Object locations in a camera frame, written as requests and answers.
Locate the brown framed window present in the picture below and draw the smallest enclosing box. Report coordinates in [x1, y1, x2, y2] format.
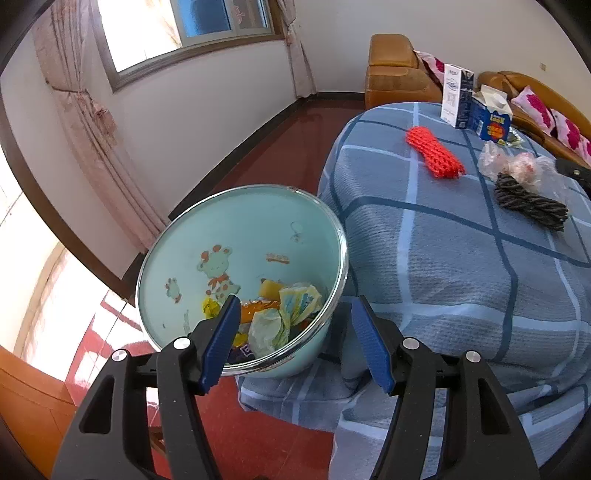
[90, 0, 287, 93]

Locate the patterned wrapper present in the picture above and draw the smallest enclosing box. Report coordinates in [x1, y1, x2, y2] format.
[277, 284, 324, 344]

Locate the blue opened drink carton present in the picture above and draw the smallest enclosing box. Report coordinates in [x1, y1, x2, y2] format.
[468, 84, 513, 141]

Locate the grey rope bundle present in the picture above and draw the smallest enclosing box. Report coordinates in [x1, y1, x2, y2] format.
[494, 172, 570, 232]

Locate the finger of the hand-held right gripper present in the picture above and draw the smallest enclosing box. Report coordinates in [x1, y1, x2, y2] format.
[554, 158, 591, 195]

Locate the wooden door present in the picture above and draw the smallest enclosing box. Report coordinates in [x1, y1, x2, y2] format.
[0, 346, 79, 478]

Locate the pink floral cushion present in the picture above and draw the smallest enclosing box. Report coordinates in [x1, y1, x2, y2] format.
[414, 50, 448, 86]
[510, 87, 557, 134]
[549, 108, 591, 160]

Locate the orange wrapper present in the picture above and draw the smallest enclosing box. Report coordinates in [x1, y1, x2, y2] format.
[240, 298, 282, 324]

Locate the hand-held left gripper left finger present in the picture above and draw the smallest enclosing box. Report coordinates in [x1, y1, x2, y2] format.
[51, 294, 242, 480]

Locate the pale green paper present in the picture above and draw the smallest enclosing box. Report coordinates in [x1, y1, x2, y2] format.
[248, 308, 284, 358]

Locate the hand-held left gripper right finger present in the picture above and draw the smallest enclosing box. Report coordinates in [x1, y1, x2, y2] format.
[351, 295, 541, 480]

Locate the blue plaid blanket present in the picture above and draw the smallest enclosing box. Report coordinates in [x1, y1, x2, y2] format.
[235, 102, 591, 480]

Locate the tied pink curtain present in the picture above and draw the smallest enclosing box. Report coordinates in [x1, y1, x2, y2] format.
[32, 0, 169, 252]

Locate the clear plastic bag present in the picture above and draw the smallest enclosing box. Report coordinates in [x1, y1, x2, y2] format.
[478, 141, 571, 200]

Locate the light green cartoon print bucket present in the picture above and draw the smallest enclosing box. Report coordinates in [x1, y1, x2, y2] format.
[136, 185, 349, 379]

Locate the white and blue carton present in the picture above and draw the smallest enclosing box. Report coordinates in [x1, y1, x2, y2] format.
[440, 64, 475, 129]

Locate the orange leather sofa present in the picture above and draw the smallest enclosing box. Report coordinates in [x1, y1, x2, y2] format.
[365, 33, 591, 155]

